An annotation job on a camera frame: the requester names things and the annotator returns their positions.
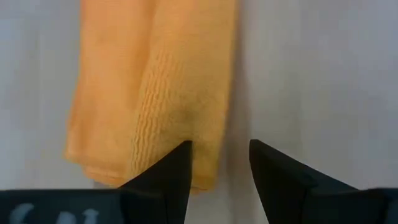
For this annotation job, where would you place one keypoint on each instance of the orange microfiber towel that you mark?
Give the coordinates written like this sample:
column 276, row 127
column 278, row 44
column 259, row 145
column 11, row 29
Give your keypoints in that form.
column 155, row 77

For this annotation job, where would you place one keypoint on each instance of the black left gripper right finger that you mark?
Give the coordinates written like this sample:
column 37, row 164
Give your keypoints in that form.
column 289, row 193

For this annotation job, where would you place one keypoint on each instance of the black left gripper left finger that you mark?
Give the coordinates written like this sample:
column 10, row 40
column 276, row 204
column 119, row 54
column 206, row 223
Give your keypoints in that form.
column 161, row 186

